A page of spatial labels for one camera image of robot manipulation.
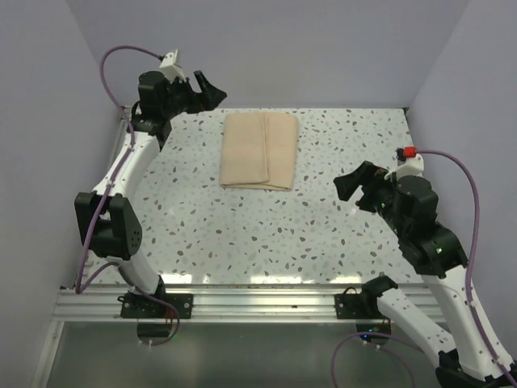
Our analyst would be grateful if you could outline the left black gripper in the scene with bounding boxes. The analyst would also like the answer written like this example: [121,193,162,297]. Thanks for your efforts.
[161,70,226,120]

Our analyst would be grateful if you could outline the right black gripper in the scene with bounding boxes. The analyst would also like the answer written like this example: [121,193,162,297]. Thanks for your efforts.
[334,160,409,236]

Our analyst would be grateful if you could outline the beige surgical cloth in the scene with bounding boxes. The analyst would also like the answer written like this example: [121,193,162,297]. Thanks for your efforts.
[220,111,299,191]

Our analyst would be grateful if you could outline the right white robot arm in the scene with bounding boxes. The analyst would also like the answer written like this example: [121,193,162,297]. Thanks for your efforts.
[334,161,516,387]

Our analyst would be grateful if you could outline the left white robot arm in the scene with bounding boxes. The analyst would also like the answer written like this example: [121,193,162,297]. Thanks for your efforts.
[74,70,227,318]

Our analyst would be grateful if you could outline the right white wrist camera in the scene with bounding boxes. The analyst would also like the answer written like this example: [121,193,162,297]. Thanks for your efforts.
[384,146,424,180]

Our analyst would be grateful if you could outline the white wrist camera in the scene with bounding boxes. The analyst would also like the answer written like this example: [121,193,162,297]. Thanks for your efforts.
[384,146,424,180]
[159,49,187,82]

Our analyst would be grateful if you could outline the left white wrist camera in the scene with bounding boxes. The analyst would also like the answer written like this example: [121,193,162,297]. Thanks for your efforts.
[159,49,187,82]

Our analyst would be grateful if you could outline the aluminium left side rail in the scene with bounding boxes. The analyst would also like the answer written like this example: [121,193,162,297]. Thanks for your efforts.
[107,116,128,169]

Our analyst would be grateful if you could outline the aluminium rail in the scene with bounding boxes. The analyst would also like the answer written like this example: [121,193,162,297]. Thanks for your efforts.
[107,116,128,169]
[51,285,445,323]

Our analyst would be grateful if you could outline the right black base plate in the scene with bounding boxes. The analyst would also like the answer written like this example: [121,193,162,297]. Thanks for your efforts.
[334,288,387,320]

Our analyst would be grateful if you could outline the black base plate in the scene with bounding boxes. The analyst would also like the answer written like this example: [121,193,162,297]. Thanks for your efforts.
[334,288,387,320]
[117,292,194,319]

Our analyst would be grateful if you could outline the aluminium front rail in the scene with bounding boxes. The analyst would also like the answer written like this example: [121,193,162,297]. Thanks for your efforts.
[51,285,445,323]

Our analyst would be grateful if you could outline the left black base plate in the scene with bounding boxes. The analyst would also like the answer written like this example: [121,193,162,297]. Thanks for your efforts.
[117,292,194,319]

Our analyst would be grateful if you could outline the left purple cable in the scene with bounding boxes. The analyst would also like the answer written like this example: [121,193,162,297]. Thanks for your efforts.
[74,45,181,347]

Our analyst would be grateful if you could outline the purple cable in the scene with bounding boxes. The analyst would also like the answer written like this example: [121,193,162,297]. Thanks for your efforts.
[330,149,517,388]
[74,45,181,347]

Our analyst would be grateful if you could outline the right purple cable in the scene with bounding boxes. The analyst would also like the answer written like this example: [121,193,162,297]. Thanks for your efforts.
[330,149,517,388]

